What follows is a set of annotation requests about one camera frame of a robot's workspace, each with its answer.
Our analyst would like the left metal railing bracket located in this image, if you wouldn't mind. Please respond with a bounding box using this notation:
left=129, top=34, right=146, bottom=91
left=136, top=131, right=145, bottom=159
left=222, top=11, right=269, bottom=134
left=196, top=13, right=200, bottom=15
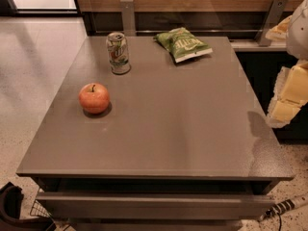
left=120, top=0, right=137, bottom=37

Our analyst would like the striped cable on floor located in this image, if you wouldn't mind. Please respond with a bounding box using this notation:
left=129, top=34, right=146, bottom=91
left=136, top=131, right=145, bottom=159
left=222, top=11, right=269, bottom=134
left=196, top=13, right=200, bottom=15
left=258, top=194, right=308, bottom=223

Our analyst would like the red apple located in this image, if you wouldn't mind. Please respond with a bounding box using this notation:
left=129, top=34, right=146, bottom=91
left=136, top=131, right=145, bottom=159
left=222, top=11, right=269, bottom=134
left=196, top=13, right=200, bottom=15
left=78, top=83, right=110, bottom=114

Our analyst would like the green soda can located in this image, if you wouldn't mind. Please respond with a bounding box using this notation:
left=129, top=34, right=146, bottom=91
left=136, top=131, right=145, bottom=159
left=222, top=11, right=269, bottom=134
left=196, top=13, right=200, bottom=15
left=106, top=32, right=131, bottom=75

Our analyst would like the green jalapeno chip bag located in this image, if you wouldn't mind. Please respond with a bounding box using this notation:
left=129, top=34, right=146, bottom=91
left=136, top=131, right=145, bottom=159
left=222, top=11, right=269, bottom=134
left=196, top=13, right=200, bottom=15
left=154, top=27, right=213, bottom=64

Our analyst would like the grey cabinet with drawers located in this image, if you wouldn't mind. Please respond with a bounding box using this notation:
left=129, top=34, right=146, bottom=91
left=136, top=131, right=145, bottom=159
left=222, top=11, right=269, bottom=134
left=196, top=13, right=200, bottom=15
left=17, top=37, right=293, bottom=231

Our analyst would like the right metal railing bracket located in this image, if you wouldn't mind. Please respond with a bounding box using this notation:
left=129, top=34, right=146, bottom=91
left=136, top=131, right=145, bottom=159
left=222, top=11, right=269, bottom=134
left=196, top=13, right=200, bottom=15
left=255, top=0, right=289, bottom=47

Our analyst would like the metal railing bracket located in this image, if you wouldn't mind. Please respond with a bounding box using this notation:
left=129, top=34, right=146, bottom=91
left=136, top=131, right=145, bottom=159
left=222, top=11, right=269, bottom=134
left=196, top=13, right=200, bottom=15
left=255, top=0, right=289, bottom=47
left=120, top=0, right=137, bottom=37

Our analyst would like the wire basket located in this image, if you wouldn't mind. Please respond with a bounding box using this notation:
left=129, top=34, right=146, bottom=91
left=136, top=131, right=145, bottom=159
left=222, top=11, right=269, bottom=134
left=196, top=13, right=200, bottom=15
left=30, top=198, right=51, bottom=218

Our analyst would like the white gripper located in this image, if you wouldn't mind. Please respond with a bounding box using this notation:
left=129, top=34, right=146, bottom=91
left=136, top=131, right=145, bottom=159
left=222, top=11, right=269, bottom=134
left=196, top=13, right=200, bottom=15
left=266, top=0, right=308, bottom=128

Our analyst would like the grey drawer front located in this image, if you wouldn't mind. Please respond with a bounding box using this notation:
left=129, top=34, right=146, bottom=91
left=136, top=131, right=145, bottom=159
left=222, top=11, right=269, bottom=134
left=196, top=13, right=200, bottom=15
left=37, top=192, right=273, bottom=220

